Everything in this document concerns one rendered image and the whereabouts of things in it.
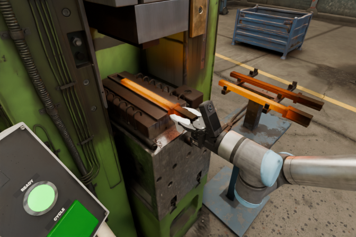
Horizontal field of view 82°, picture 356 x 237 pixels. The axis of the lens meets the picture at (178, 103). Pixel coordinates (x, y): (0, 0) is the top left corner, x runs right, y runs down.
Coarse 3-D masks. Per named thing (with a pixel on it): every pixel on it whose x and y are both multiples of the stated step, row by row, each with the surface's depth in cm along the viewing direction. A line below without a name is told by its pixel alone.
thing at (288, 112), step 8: (224, 80) 101; (232, 88) 97; (240, 88) 95; (248, 96) 91; (256, 96) 89; (264, 104) 87; (272, 104) 84; (280, 104) 84; (280, 112) 83; (288, 112) 81; (296, 112) 78; (304, 112) 78; (296, 120) 80; (304, 120) 77
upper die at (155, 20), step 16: (176, 0) 58; (96, 16) 64; (112, 16) 58; (128, 16) 52; (144, 16) 52; (160, 16) 56; (176, 16) 60; (112, 32) 61; (128, 32) 55; (144, 32) 54; (160, 32) 58; (176, 32) 63
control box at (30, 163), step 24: (0, 144) 35; (24, 144) 38; (0, 168) 34; (24, 168) 37; (48, 168) 40; (0, 192) 33; (24, 192) 36; (72, 192) 43; (0, 216) 33; (24, 216) 35; (48, 216) 38; (96, 216) 46
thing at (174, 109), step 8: (128, 80) 93; (136, 88) 87; (144, 88) 87; (152, 96) 82; (160, 96) 82; (168, 104) 77; (176, 104) 76; (176, 112) 76; (184, 112) 73; (192, 120) 71
